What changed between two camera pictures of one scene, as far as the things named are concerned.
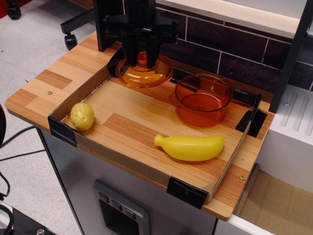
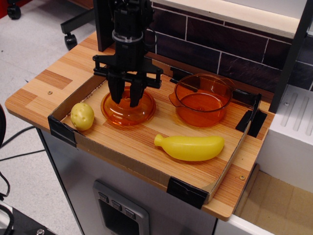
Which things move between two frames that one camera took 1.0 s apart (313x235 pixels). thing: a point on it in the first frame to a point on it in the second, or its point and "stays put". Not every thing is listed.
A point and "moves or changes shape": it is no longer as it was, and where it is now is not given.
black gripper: (141, 19) to (128, 58)
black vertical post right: (292, 56) stays put
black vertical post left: (109, 20) stays put
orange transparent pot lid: (142, 76) moves or changes shape
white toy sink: (288, 152) stays put
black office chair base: (70, 40) stays put
